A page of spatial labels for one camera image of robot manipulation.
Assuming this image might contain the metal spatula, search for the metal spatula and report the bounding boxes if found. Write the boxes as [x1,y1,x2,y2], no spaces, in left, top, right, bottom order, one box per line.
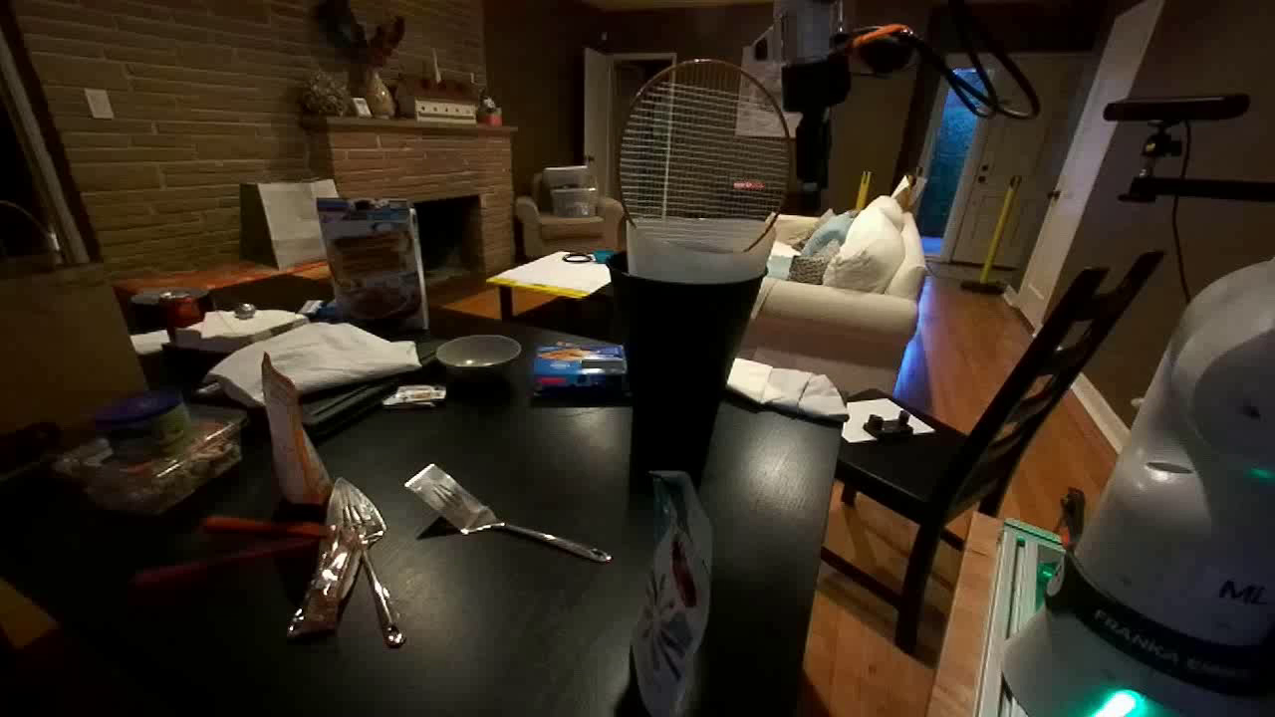
[404,458,618,568]

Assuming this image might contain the clear plastic food container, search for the clear plastic food container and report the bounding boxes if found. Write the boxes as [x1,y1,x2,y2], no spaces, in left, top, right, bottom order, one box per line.
[53,386,250,518]

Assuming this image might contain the vase with dried plant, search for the vase with dried plant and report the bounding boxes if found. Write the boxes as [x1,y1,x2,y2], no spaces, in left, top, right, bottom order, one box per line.
[316,0,412,123]

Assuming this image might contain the silver metal tongs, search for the silver metal tongs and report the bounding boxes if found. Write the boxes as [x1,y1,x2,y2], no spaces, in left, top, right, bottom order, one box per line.
[282,473,412,653]

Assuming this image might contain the red handled utensil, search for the red handled utensil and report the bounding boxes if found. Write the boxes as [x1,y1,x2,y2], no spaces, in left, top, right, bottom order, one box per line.
[128,510,330,596]

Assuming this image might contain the small yellow side table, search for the small yellow side table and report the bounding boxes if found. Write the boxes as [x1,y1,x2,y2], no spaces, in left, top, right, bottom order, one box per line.
[482,247,618,321]

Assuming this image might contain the green and white box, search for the green and white box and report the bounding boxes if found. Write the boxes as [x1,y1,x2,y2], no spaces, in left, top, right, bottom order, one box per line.
[973,515,1073,717]

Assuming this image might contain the round wire guard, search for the round wire guard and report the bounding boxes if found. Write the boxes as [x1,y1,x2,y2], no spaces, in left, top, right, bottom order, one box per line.
[614,53,801,227]

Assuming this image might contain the black wooden chair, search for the black wooden chair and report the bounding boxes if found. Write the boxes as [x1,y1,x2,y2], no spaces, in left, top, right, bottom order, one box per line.
[816,247,1173,657]

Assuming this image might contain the clear plastic bag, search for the clear plastic bag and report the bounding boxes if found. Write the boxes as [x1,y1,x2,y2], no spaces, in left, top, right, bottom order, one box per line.
[627,465,719,717]

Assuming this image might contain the crumpled white paper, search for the crumpled white paper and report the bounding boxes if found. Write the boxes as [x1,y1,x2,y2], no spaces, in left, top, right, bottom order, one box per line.
[380,378,453,416]

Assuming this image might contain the yellow stick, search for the yellow stick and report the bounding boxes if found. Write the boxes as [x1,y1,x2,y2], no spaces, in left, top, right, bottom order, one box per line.
[975,175,1026,296]

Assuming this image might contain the orange cable sleeve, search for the orange cable sleeve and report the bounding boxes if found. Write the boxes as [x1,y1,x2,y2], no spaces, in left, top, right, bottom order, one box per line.
[846,19,925,78]

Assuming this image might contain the white papers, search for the white papers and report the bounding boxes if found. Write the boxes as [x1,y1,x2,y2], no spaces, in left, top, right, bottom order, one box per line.
[128,304,310,358]

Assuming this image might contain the large white cloth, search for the large white cloth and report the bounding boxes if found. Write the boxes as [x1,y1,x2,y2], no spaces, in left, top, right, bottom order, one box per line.
[197,320,427,409]

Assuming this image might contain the brick fireplace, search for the brick fireplace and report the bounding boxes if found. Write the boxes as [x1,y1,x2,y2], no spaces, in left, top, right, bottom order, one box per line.
[299,113,521,296]

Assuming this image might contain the blue packet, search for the blue packet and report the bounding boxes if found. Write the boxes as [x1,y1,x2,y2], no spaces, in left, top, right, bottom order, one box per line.
[529,332,634,397]

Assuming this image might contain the white rag with dark spots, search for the white rag with dark spots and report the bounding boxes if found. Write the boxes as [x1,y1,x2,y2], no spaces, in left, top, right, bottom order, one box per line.
[837,393,941,449]

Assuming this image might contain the white board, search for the white board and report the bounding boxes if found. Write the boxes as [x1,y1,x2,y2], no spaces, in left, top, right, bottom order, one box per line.
[250,175,347,272]

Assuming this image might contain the black cable loop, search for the black cable loop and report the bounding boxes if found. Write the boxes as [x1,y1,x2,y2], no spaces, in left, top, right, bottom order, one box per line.
[925,0,1050,127]

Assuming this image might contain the tall dark glass cup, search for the tall dark glass cup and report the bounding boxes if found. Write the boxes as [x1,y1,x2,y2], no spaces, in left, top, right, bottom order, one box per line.
[614,216,776,486]

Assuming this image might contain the beige armchair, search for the beige armchair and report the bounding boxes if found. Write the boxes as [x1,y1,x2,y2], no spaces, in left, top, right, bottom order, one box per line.
[509,158,631,264]

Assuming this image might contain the white sofa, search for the white sofa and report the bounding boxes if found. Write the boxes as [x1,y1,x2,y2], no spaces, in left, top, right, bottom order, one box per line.
[739,171,934,397]

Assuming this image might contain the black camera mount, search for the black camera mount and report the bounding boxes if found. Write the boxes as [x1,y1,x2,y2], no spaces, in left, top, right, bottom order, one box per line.
[1099,89,1275,211]

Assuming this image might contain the brown paper cone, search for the brown paper cone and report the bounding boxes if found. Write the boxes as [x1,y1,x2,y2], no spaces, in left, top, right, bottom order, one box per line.
[258,349,335,515]

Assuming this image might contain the white pillow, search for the white pillow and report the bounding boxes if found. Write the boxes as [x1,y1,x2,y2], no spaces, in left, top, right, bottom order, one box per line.
[821,193,915,297]

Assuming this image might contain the grey bowl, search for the grey bowl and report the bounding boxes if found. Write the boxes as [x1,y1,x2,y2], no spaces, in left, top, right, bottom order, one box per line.
[429,332,528,378]

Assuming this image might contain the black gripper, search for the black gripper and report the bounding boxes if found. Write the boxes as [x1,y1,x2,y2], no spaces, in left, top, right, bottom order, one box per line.
[776,53,858,193]

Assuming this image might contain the small white towel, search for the small white towel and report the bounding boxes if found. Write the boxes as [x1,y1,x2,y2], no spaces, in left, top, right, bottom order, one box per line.
[724,353,852,424]

